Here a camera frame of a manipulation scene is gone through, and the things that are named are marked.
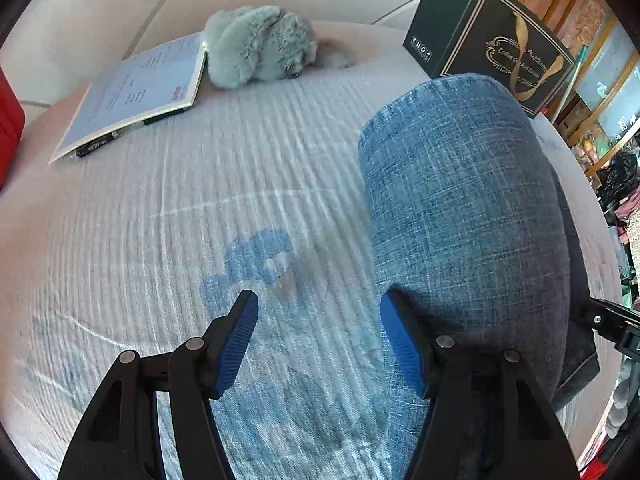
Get blue denim jeans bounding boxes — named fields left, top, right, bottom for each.
left=358, top=74, right=599, bottom=479

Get white striped bed sheet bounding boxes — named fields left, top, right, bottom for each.
left=1, top=24, right=425, bottom=479

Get black pen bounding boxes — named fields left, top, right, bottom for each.
left=75, top=108, right=184, bottom=158

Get dark green gift box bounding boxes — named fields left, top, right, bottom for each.
left=404, top=0, right=576, bottom=118

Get red bear suitcase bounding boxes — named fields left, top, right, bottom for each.
left=0, top=70, right=26, bottom=188

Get white paper booklet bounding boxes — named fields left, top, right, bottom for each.
left=50, top=32, right=205, bottom=162

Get grey plush toy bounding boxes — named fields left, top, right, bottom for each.
left=201, top=6, right=355, bottom=90

